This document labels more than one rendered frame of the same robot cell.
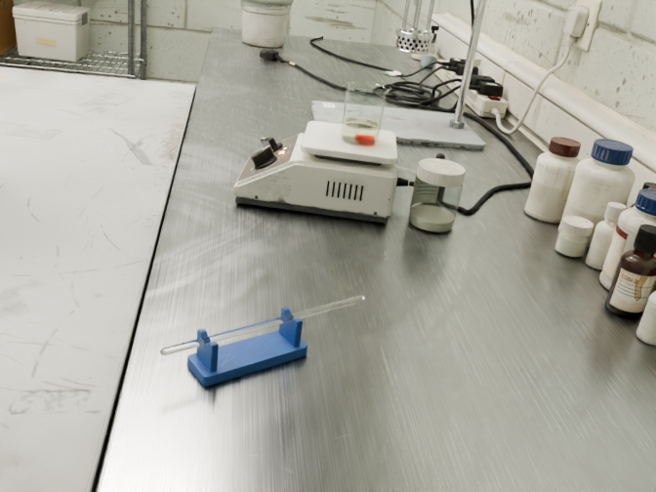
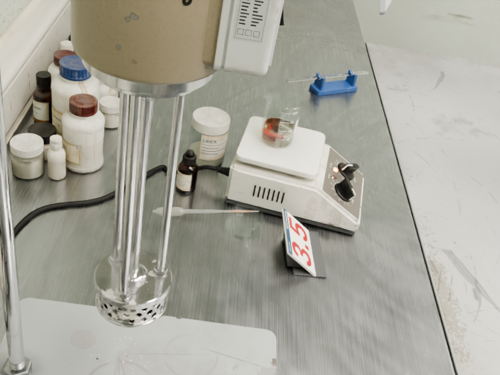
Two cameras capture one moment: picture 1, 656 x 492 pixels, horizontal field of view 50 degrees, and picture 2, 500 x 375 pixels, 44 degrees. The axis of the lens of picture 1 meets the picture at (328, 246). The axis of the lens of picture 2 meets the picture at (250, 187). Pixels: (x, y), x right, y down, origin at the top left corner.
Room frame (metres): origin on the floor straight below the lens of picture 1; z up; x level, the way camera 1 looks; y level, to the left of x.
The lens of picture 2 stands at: (1.66, 0.01, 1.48)
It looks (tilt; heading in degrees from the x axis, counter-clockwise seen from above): 37 degrees down; 184
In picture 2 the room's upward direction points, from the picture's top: 12 degrees clockwise
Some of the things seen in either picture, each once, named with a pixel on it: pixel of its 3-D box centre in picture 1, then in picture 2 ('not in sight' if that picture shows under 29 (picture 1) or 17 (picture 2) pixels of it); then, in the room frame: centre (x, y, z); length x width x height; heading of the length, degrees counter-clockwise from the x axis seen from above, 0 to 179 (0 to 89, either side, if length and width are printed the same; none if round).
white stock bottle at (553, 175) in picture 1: (555, 179); (83, 132); (0.92, -0.30, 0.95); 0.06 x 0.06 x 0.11
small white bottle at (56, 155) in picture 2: not in sight; (56, 157); (0.97, -0.32, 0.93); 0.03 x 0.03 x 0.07
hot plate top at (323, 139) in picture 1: (349, 142); (282, 146); (0.88, -0.01, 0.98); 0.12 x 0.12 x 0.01; 0
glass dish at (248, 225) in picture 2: not in sight; (244, 222); (0.98, -0.03, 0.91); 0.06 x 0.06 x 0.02
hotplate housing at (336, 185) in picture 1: (326, 170); (293, 173); (0.88, 0.02, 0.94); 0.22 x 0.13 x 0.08; 90
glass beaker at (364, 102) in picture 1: (365, 112); (279, 118); (0.87, -0.02, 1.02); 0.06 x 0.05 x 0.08; 111
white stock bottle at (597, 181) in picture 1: (598, 192); (75, 100); (0.86, -0.34, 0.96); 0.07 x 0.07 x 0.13
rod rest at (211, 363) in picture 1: (250, 343); (335, 82); (0.49, 0.05, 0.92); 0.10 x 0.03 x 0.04; 129
